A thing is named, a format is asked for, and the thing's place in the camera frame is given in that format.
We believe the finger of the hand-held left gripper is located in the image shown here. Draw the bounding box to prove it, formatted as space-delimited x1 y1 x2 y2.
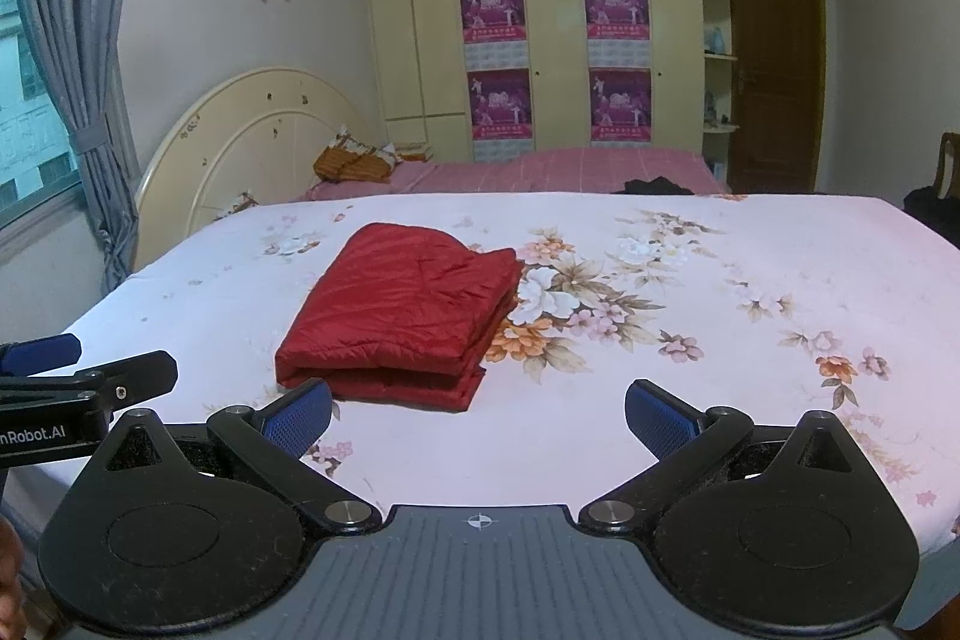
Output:
92 350 179 417
0 333 83 378

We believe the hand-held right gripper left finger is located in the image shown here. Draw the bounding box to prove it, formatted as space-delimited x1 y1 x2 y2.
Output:
105 377 383 536

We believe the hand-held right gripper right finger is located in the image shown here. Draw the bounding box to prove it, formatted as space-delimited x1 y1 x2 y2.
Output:
579 377 863 536

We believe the red down jacket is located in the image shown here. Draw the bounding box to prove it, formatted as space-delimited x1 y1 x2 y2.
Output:
274 222 524 414

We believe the person's left forearm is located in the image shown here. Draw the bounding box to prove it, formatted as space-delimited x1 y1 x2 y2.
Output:
0 518 25 640

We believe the floral bed sheet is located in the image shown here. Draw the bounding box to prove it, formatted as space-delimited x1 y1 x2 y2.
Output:
28 191 960 557

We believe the floral pillow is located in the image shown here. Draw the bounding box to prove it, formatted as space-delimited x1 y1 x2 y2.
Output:
213 189 261 223

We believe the black cloth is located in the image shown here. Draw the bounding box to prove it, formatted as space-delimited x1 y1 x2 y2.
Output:
610 176 699 197

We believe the window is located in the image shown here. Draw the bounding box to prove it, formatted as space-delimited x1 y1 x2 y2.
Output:
0 0 85 230

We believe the cream round headboard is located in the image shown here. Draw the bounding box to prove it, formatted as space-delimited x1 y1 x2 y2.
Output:
134 67 388 271

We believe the orange patterned pillow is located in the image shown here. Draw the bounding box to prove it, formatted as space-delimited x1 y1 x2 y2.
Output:
313 125 407 184

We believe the pink checked bed cover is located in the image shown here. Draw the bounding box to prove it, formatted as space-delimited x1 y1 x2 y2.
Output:
303 146 733 203

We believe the grey curtain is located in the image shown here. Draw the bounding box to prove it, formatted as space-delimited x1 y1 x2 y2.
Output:
6 0 153 298

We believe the cream corner shelf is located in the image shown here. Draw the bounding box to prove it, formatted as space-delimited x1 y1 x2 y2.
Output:
697 0 741 196

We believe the brown wooden door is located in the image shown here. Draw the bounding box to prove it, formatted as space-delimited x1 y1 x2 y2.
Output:
723 0 827 196

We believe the purple wall poster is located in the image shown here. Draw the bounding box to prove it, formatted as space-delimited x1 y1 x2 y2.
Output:
582 0 651 70
458 0 530 72
466 69 536 143
588 68 654 143

